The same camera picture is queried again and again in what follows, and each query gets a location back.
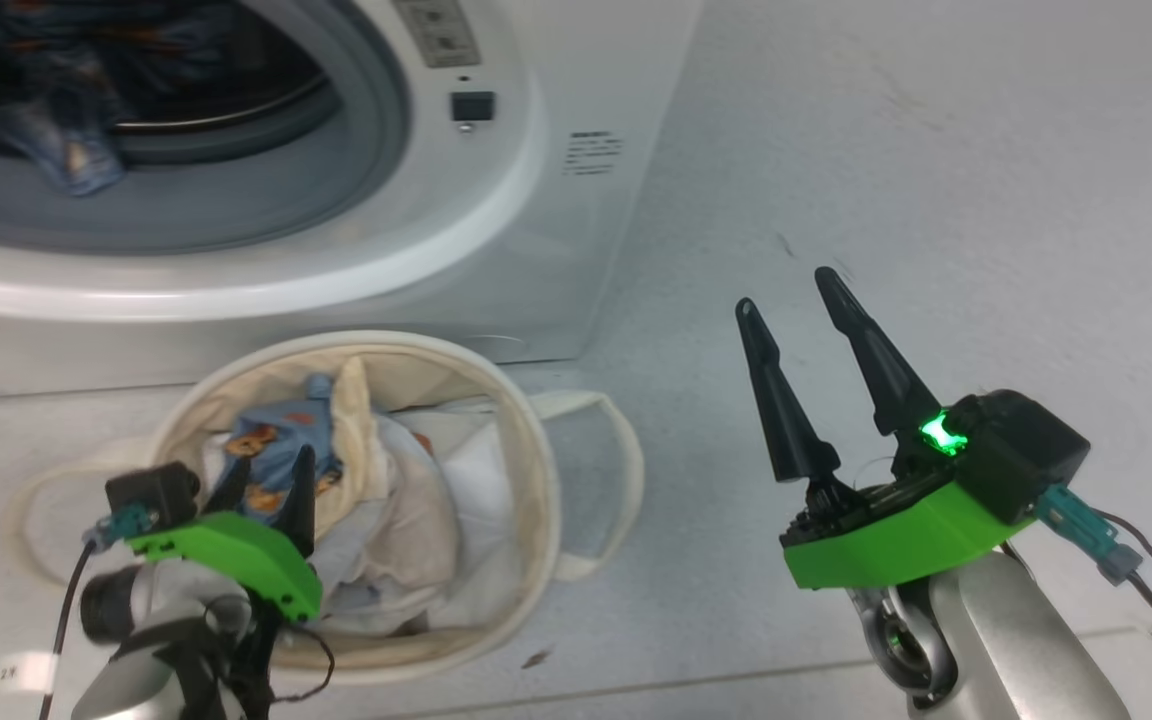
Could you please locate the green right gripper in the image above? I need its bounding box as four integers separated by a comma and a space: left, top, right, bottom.
734, 265, 1038, 592

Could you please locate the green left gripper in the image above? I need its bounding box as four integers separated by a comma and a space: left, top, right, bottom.
125, 444, 325, 624

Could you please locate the blue bear print garment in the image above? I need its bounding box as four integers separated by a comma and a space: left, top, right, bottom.
204, 372, 348, 522
0, 0, 337, 197

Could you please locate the white cloth in basket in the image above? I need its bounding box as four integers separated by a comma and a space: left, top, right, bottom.
316, 398, 529, 638

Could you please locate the cream fabric laundry basket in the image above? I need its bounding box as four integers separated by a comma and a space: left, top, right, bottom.
4, 329, 646, 687

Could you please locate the white front-load washing machine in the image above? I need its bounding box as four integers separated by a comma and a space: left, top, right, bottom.
0, 0, 708, 403

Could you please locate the black door latch socket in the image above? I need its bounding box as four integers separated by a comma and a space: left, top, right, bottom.
449, 90, 498, 134

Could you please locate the small printed text label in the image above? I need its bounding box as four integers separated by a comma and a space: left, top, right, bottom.
562, 129, 625, 179

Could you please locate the grey warning label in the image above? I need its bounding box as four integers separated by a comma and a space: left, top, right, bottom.
393, 0, 483, 70

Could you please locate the black cable with teal connector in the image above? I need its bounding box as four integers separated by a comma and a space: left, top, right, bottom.
1035, 484, 1152, 673
36, 503, 159, 720

